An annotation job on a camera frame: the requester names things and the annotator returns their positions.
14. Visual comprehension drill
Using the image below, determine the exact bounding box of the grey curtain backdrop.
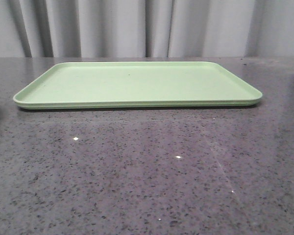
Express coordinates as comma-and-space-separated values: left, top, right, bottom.
0, 0, 294, 58

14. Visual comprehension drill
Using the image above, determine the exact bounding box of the light green plastic tray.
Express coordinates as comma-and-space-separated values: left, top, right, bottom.
13, 61, 263, 110

